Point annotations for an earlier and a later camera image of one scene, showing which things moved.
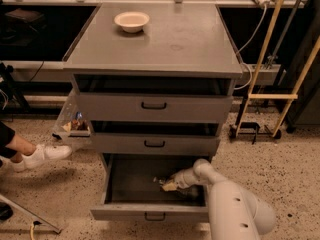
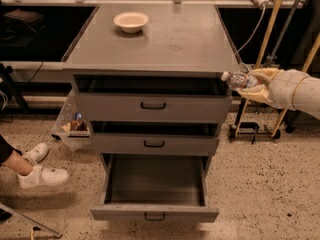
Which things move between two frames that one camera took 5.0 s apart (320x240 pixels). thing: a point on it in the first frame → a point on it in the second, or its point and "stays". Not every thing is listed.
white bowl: (132, 22) stays
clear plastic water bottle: (190, 191) → (239, 79)
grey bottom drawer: (132, 188) stays
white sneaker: (42, 153) → (41, 176)
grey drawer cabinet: (161, 91) stays
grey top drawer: (119, 107) stays
